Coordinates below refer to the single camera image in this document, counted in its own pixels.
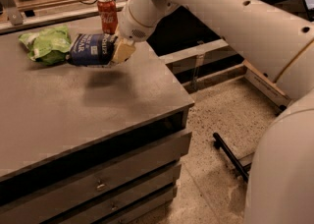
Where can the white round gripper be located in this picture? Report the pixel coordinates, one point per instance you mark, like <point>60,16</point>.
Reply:
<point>130,28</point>

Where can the blue Kettle chip bag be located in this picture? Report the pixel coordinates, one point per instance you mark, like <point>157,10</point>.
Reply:
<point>92,49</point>

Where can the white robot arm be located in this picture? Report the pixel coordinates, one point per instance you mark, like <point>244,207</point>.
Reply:
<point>280,45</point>

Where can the green rice chip bag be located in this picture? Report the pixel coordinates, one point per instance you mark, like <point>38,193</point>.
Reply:
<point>48,46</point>

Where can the red Coca-Cola can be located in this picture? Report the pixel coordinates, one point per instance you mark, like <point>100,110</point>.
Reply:
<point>108,14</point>

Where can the grey drawer cabinet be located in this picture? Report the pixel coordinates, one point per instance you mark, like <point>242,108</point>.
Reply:
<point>88,145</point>

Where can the cardboard box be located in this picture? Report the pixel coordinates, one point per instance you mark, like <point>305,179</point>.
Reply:
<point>269,89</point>

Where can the middle grey drawer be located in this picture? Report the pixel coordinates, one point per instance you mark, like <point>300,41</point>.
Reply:
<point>123,196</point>

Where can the grey drawer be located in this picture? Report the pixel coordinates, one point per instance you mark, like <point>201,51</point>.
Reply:
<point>140,207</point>
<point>123,196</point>
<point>45,205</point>

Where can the bottom grey drawer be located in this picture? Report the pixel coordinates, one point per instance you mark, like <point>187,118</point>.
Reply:
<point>140,207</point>

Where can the black stand base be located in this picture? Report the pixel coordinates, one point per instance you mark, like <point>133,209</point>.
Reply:
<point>242,166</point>

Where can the top grey drawer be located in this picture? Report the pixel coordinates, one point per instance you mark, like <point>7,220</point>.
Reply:
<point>45,205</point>

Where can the metal frame rail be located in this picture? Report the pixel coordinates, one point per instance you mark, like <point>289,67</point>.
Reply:
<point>65,11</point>

